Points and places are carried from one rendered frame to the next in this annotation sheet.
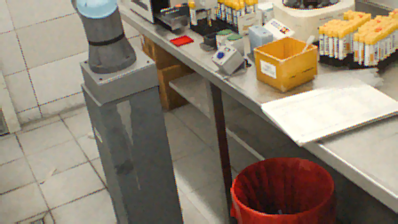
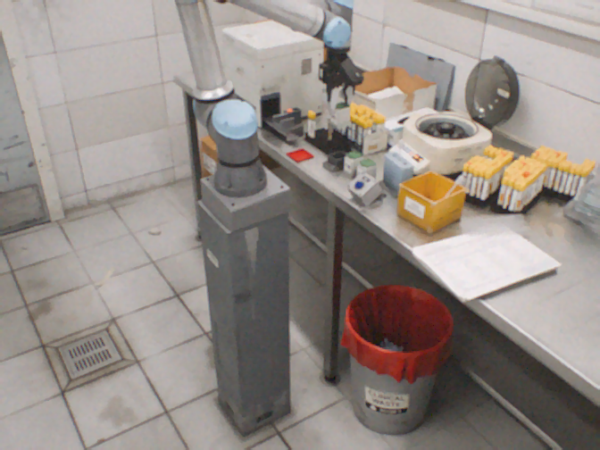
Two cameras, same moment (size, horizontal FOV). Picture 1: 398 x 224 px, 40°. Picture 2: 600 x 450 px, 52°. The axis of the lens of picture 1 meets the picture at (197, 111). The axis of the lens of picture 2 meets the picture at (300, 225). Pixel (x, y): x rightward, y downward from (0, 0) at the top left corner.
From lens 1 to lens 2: 0.41 m
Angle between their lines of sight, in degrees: 10
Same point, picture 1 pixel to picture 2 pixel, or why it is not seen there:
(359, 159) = (526, 322)
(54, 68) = (108, 149)
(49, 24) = (106, 99)
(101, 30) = (239, 152)
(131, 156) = (250, 284)
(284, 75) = (434, 217)
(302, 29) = (438, 161)
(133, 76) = (267, 203)
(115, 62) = (249, 187)
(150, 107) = (278, 234)
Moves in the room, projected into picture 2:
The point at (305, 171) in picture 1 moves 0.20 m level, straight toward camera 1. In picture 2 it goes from (418, 301) to (425, 341)
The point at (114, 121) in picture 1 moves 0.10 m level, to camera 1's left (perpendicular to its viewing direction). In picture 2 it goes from (240, 248) to (204, 252)
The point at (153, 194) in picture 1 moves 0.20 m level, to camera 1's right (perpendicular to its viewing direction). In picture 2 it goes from (265, 322) to (327, 315)
